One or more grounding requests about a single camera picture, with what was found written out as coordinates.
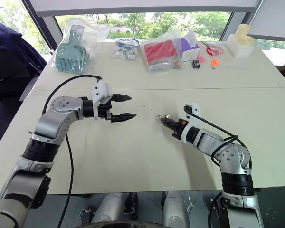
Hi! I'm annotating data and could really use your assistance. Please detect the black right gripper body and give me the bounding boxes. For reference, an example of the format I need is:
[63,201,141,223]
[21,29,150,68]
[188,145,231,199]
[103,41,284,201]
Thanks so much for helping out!
[171,118,188,141]

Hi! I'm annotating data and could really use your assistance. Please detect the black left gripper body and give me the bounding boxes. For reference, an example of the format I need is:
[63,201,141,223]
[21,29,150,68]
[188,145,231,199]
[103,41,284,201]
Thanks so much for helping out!
[93,100,114,121]

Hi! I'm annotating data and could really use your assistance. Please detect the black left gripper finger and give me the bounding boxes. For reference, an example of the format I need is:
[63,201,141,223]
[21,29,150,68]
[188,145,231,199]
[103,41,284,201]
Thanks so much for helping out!
[110,113,137,124]
[111,94,133,103]

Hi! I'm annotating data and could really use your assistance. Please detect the small clear bag of parts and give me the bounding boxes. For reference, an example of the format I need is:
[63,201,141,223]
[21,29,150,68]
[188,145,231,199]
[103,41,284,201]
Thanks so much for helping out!
[113,37,141,61]

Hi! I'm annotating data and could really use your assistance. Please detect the red box in plastic bag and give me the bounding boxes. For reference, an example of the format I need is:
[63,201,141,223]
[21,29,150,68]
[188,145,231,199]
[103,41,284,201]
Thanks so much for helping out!
[140,29,183,74]

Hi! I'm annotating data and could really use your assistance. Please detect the green scoop in plastic bag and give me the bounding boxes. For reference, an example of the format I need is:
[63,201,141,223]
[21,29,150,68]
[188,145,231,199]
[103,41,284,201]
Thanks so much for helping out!
[51,18,110,75]

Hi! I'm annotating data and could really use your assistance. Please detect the purple white cardboard box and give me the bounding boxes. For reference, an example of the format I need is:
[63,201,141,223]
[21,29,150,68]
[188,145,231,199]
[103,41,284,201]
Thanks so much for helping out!
[180,30,201,63]

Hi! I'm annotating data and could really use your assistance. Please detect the dark blue jacket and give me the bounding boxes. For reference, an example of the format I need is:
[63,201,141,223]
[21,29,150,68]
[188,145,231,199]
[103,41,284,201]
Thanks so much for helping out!
[0,20,48,95]

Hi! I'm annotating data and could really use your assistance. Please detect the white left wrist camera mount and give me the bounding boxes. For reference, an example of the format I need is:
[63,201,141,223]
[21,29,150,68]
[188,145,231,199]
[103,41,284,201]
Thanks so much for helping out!
[92,80,113,105]

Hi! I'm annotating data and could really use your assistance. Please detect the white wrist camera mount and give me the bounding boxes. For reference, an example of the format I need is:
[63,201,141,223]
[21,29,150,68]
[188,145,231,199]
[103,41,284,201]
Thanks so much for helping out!
[180,103,201,144]
[92,80,113,105]

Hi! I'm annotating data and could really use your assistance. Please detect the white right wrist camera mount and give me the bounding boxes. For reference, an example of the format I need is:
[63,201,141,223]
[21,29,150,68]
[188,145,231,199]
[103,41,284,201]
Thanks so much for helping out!
[180,103,201,144]

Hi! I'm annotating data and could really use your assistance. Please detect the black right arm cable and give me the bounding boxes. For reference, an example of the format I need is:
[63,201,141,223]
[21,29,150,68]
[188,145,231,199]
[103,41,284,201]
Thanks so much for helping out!
[183,105,253,170]

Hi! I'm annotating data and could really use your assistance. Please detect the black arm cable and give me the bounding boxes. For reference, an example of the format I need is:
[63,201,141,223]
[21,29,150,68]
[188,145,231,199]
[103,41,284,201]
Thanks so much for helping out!
[41,75,103,228]
[183,105,253,170]

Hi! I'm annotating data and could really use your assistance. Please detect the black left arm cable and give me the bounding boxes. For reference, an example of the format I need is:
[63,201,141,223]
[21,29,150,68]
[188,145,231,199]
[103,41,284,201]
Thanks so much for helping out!
[41,75,103,228]

